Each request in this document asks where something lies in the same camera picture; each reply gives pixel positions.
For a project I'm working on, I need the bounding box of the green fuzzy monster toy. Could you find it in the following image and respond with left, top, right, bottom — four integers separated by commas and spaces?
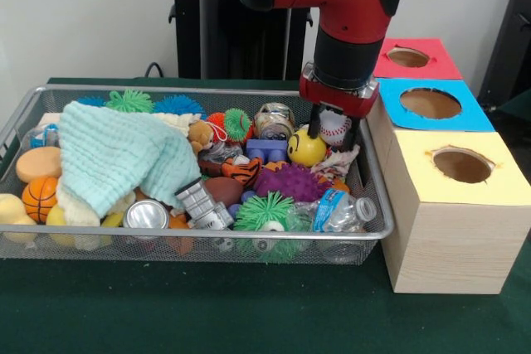
105, 89, 155, 114

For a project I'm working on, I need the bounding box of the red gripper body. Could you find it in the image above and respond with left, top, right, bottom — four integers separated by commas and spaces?
299, 62, 380, 119

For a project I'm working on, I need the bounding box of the dark green table cloth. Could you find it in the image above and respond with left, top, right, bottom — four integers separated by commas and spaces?
0, 76, 531, 354

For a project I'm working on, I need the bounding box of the black cable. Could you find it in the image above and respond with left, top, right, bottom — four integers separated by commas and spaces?
144, 61, 167, 80

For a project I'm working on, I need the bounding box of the green spiky ball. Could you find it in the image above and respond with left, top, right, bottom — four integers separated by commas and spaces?
235, 193, 298, 265

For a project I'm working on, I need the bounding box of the yellow smiley face ball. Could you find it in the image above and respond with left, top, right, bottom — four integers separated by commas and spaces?
287, 126, 328, 167

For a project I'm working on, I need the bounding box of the clear shallow bin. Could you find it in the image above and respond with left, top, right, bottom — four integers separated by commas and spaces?
0, 83, 397, 266

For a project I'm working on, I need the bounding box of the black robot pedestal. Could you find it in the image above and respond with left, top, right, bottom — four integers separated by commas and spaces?
160, 0, 320, 81

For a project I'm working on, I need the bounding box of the mint green knitted cloth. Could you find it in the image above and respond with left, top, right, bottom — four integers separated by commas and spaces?
58, 101, 202, 219

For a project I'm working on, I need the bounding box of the white baseball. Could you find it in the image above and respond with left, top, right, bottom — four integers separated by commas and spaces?
319, 109, 353, 148

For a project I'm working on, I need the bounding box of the purple spiky ball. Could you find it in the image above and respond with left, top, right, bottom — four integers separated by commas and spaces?
253, 162, 331, 203

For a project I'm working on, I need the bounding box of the crushed plastic water bottle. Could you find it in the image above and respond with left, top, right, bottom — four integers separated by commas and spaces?
315, 188, 379, 235

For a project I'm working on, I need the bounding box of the pale orange round sponge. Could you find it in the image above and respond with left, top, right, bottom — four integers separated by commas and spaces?
15, 147, 63, 185

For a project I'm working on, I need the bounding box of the small orange basketball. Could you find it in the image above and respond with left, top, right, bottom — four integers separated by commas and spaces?
22, 177, 60, 224

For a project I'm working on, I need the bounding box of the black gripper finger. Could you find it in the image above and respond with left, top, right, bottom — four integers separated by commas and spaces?
308, 103, 324, 143
341, 114, 358, 153

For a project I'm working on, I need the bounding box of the large blue spiky ball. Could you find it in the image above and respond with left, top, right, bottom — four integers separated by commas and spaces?
153, 94, 206, 116

